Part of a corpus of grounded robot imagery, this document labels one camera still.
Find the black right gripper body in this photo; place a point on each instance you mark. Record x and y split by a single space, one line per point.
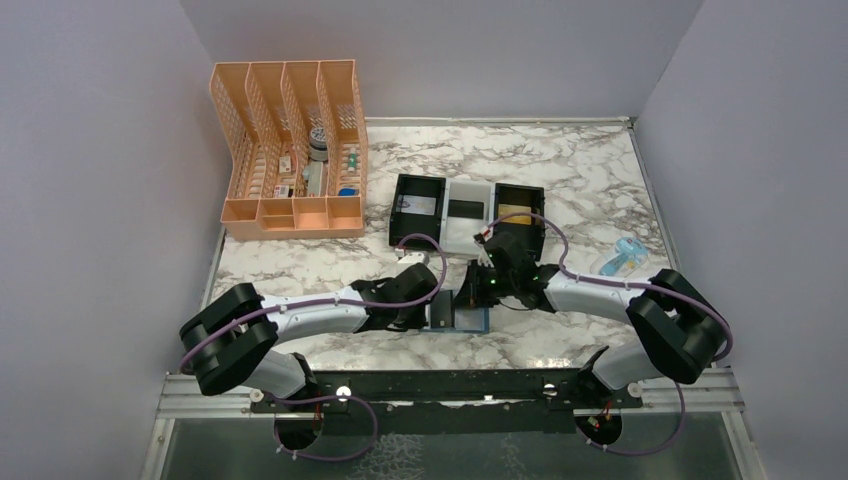
492 284

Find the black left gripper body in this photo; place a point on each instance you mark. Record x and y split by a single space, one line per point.
411 318

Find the blue card holder wallet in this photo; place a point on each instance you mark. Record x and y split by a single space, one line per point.
442 315

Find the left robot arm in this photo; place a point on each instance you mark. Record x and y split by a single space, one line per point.
231 342

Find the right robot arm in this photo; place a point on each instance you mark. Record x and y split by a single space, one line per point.
678 333

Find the white middle card tray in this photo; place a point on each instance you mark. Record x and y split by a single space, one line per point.
457 236

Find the black left card tray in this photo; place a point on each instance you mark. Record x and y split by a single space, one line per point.
401 225

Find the black card in middle tray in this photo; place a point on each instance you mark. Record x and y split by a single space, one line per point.
467 209

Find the gold card in right tray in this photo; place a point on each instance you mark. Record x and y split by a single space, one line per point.
516 214

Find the silver card in left tray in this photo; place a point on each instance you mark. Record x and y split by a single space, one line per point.
418 205

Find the light blue tape dispenser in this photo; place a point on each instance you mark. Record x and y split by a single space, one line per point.
627 255

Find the green white small bottle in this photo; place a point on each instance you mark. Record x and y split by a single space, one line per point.
352 161

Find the round tin in organizer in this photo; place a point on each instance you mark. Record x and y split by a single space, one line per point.
318 148

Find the orange plastic desk organizer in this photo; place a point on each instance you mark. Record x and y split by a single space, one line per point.
266 110

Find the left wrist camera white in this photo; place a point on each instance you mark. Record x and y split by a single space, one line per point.
411 257

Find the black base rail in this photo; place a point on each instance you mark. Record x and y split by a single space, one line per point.
359 396

